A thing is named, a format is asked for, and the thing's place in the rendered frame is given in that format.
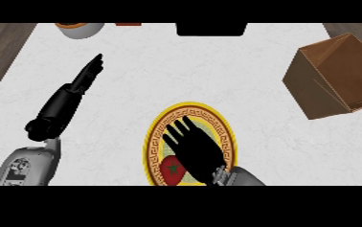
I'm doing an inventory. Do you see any red tomato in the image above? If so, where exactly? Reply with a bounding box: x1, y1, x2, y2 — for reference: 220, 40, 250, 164
158, 155, 191, 186

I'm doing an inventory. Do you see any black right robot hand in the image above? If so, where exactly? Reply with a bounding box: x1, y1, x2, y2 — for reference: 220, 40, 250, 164
161, 115, 228, 185

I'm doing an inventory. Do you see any brown cardboard box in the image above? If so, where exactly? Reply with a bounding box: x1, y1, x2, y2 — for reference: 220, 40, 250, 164
281, 33, 362, 121

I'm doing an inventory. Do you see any grey bowl with orange rim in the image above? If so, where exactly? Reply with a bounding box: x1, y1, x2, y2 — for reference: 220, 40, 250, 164
54, 23, 107, 40

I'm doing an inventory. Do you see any yellow patterned plate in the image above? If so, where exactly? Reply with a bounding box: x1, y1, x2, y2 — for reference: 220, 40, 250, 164
142, 101, 240, 187

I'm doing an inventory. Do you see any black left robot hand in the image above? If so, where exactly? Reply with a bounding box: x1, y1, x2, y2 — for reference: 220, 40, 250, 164
24, 53, 105, 143

